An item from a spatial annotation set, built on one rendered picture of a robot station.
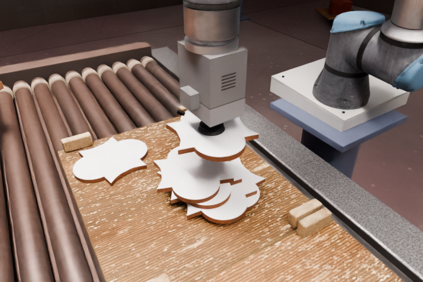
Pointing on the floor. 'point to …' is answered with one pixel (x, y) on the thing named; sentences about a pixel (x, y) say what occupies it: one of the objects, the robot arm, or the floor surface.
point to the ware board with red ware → (335, 9)
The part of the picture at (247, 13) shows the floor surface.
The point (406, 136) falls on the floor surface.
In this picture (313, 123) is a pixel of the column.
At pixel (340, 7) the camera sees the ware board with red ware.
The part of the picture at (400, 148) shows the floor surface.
